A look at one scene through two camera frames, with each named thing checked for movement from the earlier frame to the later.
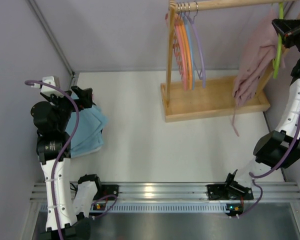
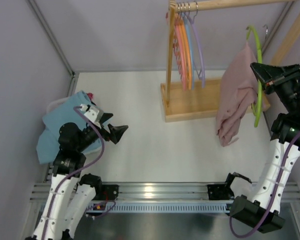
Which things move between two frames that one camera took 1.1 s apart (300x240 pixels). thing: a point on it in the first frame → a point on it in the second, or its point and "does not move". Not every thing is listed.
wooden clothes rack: (194, 99) does not move
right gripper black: (290, 31) → (284, 79)
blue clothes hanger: (191, 51) does not move
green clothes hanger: (276, 62) → (258, 117)
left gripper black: (78, 99) → (109, 134)
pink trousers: (257, 57) → (238, 91)
